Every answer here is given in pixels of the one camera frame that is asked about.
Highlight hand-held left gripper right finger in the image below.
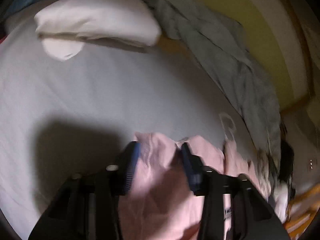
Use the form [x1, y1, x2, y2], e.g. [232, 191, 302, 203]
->
[180, 142, 290, 240]

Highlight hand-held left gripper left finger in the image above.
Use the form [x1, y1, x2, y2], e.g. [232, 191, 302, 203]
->
[28, 141, 140, 240]

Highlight pink printed t-shirt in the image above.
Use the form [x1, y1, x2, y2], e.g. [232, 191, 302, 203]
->
[117, 132, 275, 240]

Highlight cream crumpled cloth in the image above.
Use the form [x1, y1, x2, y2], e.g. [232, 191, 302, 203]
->
[256, 149, 277, 188]

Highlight white bundled cloth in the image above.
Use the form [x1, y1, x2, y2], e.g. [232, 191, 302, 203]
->
[274, 185, 295, 220]

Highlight black clothing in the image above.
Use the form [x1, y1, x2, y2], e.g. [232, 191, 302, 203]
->
[279, 122, 295, 188]

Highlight grey-green blanket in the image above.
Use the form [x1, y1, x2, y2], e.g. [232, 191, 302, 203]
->
[105, 0, 282, 165]

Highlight white and green headboard panel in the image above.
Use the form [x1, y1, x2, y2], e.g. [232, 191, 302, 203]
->
[200, 0, 313, 110]

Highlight white folded cloth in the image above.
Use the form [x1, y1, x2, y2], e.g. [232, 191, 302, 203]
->
[34, 0, 162, 61]

